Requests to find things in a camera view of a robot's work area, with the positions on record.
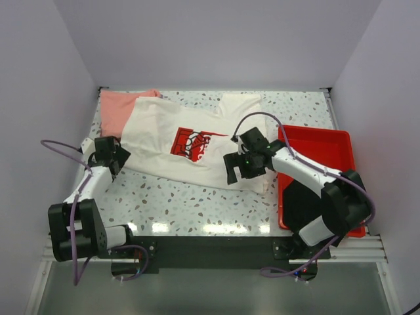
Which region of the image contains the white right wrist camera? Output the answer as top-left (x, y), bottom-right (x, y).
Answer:
top-left (231, 135), bottom-right (248, 155)

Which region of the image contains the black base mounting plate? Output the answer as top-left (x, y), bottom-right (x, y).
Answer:
top-left (96, 236), bottom-right (331, 276)

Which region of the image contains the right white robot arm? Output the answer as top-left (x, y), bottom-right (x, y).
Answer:
top-left (223, 127), bottom-right (374, 258)

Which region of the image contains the black t-shirt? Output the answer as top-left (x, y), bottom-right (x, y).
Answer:
top-left (282, 178), bottom-right (345, 247)

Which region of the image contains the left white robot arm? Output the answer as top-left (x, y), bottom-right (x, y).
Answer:
top-left (48, 136), bottom-right (136, 262)

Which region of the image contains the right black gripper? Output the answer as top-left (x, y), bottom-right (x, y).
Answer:
top-left (224, 149), bottom-right (266, 184)

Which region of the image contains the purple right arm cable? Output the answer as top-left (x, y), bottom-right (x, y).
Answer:
top-left (232, 112), bottom-right (377, 282)

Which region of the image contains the white t-shirt red print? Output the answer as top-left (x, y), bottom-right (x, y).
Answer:
top-left (121, 94), bottom-right (268, 194)

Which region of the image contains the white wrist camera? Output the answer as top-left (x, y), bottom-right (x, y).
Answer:
top-left (231, 135), bottom-right (248, 155)
top-left (81, 137), bottom-right (95, 162)

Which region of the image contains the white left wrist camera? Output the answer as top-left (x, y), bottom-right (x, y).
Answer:
top-left (81, 137), bottom-right (95, 162)

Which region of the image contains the folded salmon pink t-shirt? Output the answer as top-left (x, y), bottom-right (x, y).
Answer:
top-left (99, 89), bottom-right (161, 138)

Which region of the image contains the red plastic bin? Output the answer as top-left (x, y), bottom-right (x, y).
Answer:
top-left (278, 125), bottom-right (355, 230)

